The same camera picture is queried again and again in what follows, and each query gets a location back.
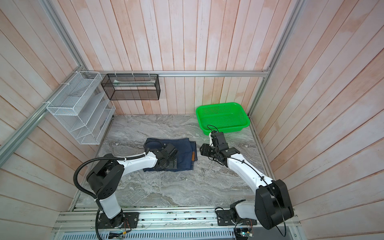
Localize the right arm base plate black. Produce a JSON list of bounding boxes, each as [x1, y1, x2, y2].
[[215, 207, 258, 227]]

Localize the left aluminium wall rail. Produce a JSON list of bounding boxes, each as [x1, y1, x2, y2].
[[1, 66, 85, 167]]

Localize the right aluminium corner post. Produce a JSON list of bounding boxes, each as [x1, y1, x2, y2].
[[248, 0, 307, 117]]

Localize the black mesh wall basket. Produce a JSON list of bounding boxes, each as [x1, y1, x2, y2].
[[101, 73, 161, 101]]

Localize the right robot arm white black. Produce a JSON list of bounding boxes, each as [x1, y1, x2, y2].
[[200, 131, 294, 230]]

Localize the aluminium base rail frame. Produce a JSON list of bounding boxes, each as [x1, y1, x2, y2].
[[52, 207, 306, 240]]

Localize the black corrugated cable conduit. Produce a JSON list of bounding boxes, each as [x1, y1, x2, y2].
[[73, 152, 148, 240]]

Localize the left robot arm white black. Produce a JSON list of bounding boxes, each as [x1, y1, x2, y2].
[[87, 144, 178, 228]]

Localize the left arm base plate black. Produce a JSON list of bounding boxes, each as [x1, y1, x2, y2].
[[96, 211, 140, 229]]

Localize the green circuit board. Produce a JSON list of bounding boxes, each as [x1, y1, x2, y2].
[[234, 229, 253, 240]]

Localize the green plastic basket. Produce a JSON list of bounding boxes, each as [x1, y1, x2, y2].
[[196, 103, 251, 136]]

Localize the left aluminium corner post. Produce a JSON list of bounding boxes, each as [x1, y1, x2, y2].
[[40, 0, 87, 71]]

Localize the white mesh tiered shelf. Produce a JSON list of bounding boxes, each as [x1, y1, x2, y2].
[[47, 71, 116, 145]]

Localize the horizontal aluminium wall rail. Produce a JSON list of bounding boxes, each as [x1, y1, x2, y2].
[[98, 70, 269, 78]]

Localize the dark blue denim trousers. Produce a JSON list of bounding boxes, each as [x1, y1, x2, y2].
[[143, 138, 198, 172]]

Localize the aluminium corner post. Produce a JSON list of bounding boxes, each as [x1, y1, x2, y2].
[[248, 0, 307, 117], [40, 0, 87, 71]]

